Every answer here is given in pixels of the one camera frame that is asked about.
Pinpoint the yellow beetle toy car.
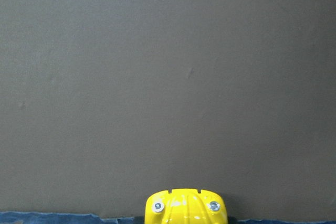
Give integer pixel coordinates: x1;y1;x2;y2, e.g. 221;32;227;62
144;188;228;224

